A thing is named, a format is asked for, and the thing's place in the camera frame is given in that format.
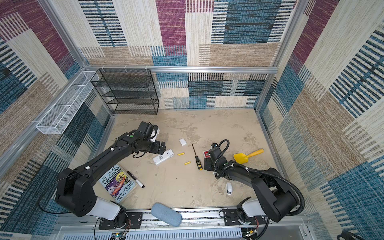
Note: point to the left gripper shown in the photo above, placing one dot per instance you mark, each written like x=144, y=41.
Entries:
x=157, y=150

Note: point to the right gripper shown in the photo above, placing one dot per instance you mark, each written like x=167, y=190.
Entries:
x=207, y=164

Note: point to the black yellow screwdriver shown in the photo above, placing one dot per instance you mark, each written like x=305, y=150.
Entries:
x=198, y=161

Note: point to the white remote control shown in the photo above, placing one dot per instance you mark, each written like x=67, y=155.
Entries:
x=165, y=156

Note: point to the white battery cover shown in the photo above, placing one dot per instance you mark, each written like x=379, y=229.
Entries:
x=183, y=142

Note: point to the red remote control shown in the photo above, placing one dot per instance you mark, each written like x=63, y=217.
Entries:
x=207, y=155

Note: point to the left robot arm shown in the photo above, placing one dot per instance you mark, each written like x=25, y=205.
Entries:
x=75, y=187

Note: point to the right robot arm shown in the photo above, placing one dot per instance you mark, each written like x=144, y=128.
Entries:
x=276, y=196

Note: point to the yellow plastic shovel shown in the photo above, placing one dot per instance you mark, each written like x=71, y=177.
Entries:
x=241, y=158

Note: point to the black white marker pen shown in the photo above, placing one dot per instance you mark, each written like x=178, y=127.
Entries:
x=136, y=180

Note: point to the colourful paperback book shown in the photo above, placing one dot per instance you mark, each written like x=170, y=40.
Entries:
x=118, y=183

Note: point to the blue grey oval pouch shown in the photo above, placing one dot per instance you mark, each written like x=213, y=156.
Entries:
x=166, y=214

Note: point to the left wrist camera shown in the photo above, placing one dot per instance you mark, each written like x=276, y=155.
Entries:
x=154, y=133

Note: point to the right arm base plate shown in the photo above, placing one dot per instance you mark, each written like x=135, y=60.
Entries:
x=231, y=218

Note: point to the black wire shelf rack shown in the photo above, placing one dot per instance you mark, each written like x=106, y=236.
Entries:
x=130, y=91

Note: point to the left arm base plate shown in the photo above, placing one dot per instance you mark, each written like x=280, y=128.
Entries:
x=133, y=221

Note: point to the white wire mesh basket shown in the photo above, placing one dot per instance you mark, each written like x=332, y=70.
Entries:
x=59, y=116

